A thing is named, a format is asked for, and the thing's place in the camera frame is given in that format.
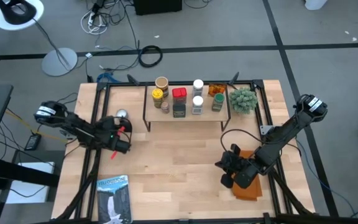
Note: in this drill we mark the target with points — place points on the black power adapter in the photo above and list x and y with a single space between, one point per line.
33 142

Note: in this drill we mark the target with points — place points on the white trash bin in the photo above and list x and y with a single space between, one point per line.
315 3

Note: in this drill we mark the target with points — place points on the white box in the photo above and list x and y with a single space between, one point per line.
30 183

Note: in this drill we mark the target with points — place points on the small silver round object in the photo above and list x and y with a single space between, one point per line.
122 113

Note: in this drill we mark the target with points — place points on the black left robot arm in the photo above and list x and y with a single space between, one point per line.
73 124

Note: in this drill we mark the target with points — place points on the orange folded cloth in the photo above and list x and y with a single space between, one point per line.
250 193

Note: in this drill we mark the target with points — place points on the grey metal mounting plate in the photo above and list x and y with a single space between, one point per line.
266 129

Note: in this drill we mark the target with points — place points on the black metal table frame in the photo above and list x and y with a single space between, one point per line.
102 85

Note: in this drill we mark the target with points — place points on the Yellowstone picture book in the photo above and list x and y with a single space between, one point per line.
113 199

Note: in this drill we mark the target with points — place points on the green-lid oregano jar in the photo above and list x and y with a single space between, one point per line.
218 99

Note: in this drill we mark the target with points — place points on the red-lid patterned paprika tin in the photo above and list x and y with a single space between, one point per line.
179 92

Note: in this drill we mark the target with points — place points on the white power strip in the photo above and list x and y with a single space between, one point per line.
91 20

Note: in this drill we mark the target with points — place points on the white floor lamp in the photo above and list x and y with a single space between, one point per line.
59 62

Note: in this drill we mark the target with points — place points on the white-lid glass spice jar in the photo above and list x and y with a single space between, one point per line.
198 84
197 101

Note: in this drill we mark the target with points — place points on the black box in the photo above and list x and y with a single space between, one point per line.
157 6

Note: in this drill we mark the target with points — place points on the wooden shelf black metal legs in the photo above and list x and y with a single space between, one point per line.
208 115

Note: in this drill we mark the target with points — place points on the yellow-lid brown spice can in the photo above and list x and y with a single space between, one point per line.
157 94

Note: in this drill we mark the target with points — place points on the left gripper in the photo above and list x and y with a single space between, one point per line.
110 141

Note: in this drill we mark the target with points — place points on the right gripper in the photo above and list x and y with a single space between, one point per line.
242 165

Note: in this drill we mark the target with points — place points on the artificial green potted plant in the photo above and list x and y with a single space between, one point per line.
242 99

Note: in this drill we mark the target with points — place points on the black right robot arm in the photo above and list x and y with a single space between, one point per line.
291 127

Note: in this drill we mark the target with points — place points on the furikake seasoning jar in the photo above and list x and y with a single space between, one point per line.
162 82

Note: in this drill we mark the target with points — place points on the orange taco seasoning pouch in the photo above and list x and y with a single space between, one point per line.
217 89

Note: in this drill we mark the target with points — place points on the green black-pepper tin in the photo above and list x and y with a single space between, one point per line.
179 110

